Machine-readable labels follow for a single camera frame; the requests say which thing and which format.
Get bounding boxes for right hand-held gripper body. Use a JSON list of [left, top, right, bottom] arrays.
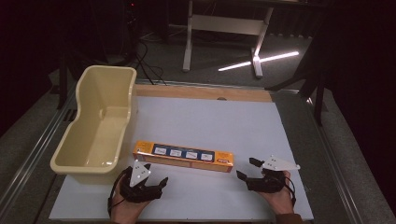
[[246, 154, 302, 194]]

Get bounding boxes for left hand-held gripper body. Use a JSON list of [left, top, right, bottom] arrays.
[[116, 159, 164, 204]]

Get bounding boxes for long orange cardboard box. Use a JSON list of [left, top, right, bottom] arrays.
[[133, 140, 235, 174]]

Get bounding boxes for cream plastic bin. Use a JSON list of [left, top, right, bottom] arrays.
[[49, 64, 138, 185]]

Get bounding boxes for person's right hand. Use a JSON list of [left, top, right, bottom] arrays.
[[256, 171, 296, 217]]

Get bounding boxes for person's left hand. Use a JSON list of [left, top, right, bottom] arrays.
[[109, 192, 151, 224]]

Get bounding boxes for dark stand legs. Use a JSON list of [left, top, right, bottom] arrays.
[[264, 31, 332, 127]]

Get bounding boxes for wooden board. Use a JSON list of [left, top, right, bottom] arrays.
[[134, 83, 274, 103]]

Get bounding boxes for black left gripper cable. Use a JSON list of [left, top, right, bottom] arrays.
[[106, 169, 132, 217]]

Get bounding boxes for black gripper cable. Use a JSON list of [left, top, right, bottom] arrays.
[[284, 178, 297, 207], [106, 169, 132, 217]]

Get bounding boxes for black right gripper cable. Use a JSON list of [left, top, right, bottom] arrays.
[[284, 178, 297, 207]]

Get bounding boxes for metal table rail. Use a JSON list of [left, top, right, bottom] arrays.
[[305, 96, 363, 224], [0, 83, 78, 217]]

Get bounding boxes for black floor cables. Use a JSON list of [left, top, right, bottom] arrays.
[[133, 40, 168, 87]]

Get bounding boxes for white metal stand frame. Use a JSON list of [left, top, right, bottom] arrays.
[[182, 0, 275, 78]]

